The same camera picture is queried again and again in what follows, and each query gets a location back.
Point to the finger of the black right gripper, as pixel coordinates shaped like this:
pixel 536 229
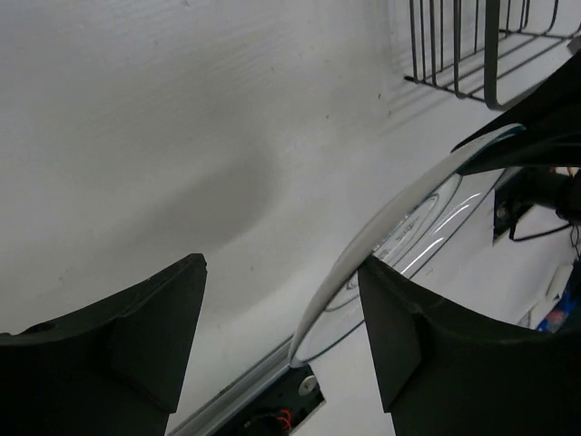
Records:
pixel 549 127

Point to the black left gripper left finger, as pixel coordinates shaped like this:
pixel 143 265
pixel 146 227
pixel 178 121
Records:
pixel 114 367

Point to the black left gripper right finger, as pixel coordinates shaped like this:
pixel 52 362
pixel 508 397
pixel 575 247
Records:
pixel 443 369

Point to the white plate teal rim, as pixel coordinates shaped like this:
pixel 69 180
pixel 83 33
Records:
pixel 406 234

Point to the grey wire dish rack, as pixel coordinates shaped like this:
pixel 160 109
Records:
pixel 493 52

